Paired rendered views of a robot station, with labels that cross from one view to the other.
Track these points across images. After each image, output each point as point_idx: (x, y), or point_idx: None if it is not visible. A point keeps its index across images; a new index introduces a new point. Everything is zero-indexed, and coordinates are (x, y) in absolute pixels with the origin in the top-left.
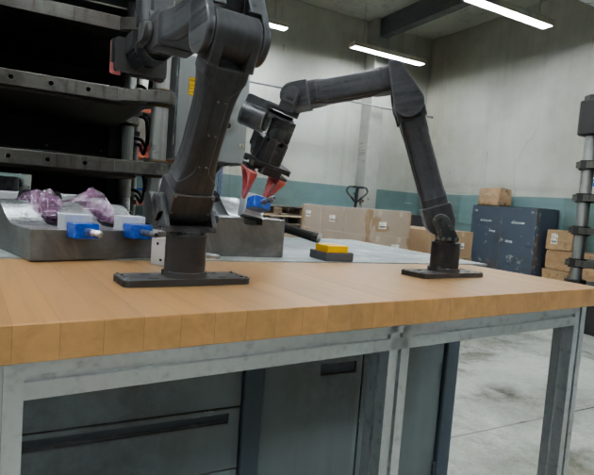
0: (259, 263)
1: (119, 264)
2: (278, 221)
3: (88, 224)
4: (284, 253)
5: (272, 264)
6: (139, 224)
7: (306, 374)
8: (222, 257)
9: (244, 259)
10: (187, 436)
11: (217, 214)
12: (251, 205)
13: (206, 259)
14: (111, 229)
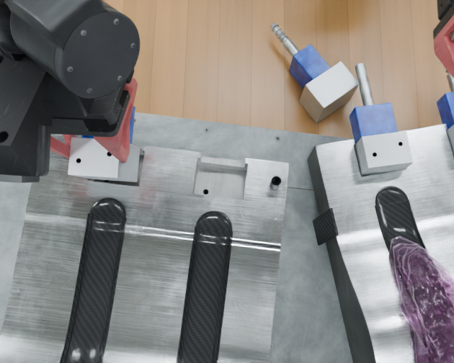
0: (159, 97)
1: (394, 101)
2: (59, 135)
3: None
4: (5, 228)
5: (140, 86)
6: (379, 104)
7: None
8: (201, 154)
9: (168, 130)
10: None
11: (99, 352)
12: (134, 117)
13: (242, 132)
14: (413, 144)
